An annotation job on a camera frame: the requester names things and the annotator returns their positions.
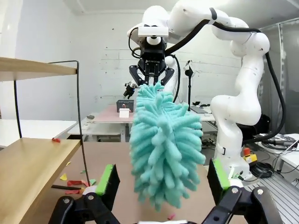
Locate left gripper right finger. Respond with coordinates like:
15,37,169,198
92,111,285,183
203,158,281,224

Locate pink-topped table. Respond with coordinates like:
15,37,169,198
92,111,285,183
90,104,141,143

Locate yellow emergency stop button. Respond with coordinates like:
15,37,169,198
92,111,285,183
242,148,258,165

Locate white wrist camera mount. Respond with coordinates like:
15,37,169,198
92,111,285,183
137,26,169,46

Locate white table with laptop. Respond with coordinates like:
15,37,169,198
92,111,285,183
186,101,218,122

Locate wooden shelf black metal frame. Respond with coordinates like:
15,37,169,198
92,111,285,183
0,57,91,224

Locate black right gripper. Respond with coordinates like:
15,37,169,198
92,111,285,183
129,36,175,88

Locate grey coiled cable bundle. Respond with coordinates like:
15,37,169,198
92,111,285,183
261,134,299,152

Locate black coiled floor cables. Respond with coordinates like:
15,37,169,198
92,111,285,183
249,162,274,180

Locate aluminium base plate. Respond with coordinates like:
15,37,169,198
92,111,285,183
242,172,299,224

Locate teal chenille duster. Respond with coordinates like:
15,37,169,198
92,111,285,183
129,81,206,212

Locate red paper strip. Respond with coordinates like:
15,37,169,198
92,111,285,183
64,188,85,195
67,179,87,187

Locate black mesh basket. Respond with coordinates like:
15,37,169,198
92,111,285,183
116,99,135,114

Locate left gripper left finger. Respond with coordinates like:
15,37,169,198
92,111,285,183
48,164,121,224

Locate black stand with headset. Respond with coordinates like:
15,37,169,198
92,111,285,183
183,60,196,105

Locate black background robot gripper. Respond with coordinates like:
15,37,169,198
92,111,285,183
123,81,137,100

